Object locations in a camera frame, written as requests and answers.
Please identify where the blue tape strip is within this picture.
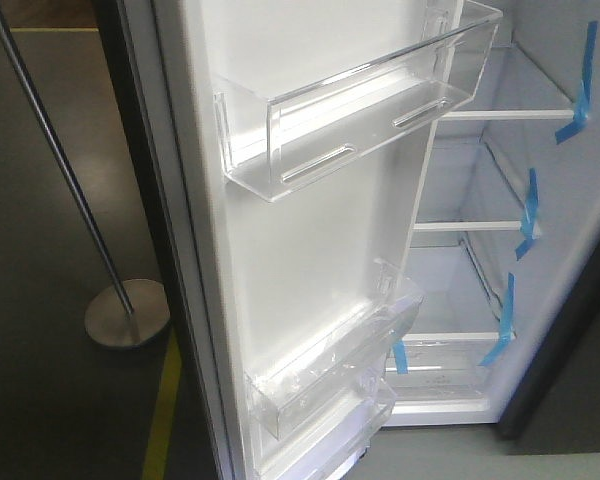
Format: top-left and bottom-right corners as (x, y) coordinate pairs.
(554, 20), (599, 145)

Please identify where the clear lower door bin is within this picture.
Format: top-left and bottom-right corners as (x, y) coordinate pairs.
(246, 258), (424, 440)

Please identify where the clear door bin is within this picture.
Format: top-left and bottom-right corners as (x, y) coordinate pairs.
(202, 1), (503, 202)
(246, 258), (424, 440)

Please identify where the dark grey fridge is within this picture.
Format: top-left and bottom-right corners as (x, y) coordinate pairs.
(386, 1), (600, 437)

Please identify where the clear upper door bin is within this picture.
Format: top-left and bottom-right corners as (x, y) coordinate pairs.
(202, 1), (503, 202)

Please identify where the white fridge door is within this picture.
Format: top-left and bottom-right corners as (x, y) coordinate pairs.
(97, 0), (501, 480)

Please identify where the silver sign stand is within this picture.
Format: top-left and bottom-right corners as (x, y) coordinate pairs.
(0, 7), (170, 350)

